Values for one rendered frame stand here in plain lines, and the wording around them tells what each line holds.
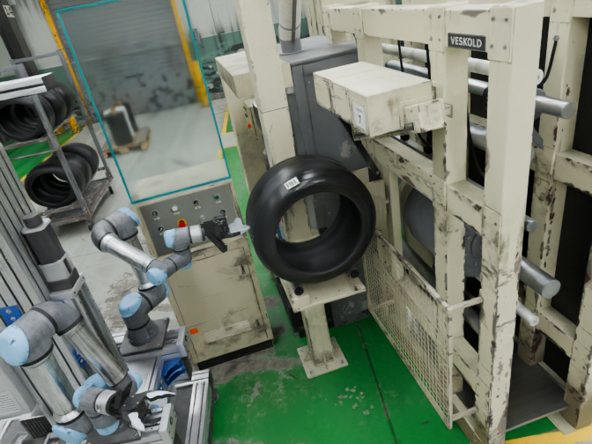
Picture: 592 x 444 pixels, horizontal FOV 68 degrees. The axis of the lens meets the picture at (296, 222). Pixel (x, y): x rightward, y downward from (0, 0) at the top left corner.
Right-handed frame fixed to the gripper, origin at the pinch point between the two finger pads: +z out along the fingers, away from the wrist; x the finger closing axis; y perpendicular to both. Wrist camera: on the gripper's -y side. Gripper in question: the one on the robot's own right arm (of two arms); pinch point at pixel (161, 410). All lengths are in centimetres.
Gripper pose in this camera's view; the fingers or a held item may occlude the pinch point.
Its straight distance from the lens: 154.7
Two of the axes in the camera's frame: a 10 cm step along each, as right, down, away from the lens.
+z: 9.2, 0.2, -3.8
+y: 1.2, 9.2, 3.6
